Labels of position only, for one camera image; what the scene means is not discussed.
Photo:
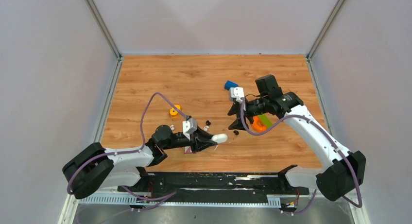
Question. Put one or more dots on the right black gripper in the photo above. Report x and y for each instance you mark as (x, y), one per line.
(235, 110)

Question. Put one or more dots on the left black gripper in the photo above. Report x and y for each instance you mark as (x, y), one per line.
(202, 141)

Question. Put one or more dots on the white earbud charging case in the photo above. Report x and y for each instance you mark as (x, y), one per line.
(219, 138)

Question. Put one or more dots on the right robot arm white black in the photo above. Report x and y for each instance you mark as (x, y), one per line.
(342, 170)

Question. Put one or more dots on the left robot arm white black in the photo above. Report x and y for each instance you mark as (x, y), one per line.
(97, 167)

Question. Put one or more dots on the red playing card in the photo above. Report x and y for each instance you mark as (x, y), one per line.
(188, 150)

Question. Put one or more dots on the green toy brick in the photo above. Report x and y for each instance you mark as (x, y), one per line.
(265, 121)

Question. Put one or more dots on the blue toy brick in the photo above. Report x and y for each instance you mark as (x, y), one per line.
(229, 84)

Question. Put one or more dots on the yellow traffic light toy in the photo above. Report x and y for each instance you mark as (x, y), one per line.
(174, 113)

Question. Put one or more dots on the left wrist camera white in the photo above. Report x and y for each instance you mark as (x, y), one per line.
(189, 126)

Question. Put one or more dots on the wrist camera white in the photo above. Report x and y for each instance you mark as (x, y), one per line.
(236, 94)
(189, 126)

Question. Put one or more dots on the orange ring toy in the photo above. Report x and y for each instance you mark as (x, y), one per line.
(258, 125)

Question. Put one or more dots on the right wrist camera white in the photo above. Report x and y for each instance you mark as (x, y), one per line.
(236, 94)

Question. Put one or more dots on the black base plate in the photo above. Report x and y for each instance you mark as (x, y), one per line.
(216, 187)

